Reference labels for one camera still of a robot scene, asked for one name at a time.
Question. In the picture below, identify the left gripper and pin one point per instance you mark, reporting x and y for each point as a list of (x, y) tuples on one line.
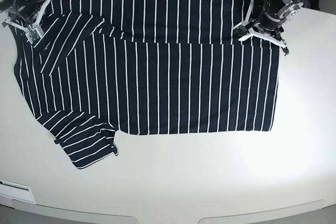
[(271, 21)]

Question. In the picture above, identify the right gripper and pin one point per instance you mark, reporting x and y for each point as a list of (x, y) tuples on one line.
[(25, 11)]

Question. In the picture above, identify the navy white striped T-shirt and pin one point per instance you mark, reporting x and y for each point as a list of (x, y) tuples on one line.
[(144, 67)]

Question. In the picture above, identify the white label sticker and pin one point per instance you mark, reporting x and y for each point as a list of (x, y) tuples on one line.
[(17, 192)]

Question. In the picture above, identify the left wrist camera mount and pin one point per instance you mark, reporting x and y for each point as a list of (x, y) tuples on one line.
[(250, 26)]

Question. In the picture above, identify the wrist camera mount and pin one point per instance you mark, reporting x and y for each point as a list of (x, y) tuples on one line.
[(33, 32), (250, 26)]

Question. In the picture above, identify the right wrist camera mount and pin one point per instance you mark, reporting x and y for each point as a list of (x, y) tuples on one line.
[(33, 32)]

